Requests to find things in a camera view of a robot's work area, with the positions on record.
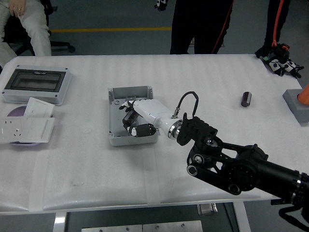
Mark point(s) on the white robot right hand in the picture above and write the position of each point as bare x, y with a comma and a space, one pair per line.
149, 108

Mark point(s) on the standing person's left gloved hand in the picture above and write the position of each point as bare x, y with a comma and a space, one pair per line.
277, 59

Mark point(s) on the seated person's hand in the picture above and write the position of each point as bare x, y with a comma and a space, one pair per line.
17, 7

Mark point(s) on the standing person's right gloved hand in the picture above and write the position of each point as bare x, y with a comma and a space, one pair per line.
161, 4

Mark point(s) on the standing person's left forearm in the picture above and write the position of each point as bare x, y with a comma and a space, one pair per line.
275, 21

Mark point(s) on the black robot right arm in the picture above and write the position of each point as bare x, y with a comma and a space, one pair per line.
241, 169

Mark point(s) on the open grey plastic box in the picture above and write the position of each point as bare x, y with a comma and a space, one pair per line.
116, 125

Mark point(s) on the grey distribution box dark window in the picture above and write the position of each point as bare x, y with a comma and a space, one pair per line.
36, 82

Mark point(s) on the seated person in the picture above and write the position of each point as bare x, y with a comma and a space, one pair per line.
36, 29

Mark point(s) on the standing person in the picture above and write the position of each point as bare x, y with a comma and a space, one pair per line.
200, 26

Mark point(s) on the orange cone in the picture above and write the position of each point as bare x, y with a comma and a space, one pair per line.
304, 95

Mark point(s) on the grey block base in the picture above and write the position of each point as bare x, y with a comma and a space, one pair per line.
295, 110

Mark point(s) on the black office chair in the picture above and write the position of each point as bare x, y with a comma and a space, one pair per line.
60, 44

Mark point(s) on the white foam table mat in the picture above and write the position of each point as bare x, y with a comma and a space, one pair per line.
96, 169

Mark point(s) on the purple round plate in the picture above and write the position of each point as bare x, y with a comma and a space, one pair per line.
17, 111

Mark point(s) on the grey metal plate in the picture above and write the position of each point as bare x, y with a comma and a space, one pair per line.
172, 227
112, 228

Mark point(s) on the small white switch plate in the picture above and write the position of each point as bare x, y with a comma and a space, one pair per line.
39, 107

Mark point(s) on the large white switch plate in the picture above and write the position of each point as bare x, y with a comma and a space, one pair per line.
38, 129

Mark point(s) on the small metal bracket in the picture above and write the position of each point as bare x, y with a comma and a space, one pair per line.
207, 209

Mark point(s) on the white wall socket panel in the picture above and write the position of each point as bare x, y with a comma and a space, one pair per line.
10, 130

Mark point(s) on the white table frame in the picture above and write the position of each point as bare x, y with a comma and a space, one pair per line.
59, 221

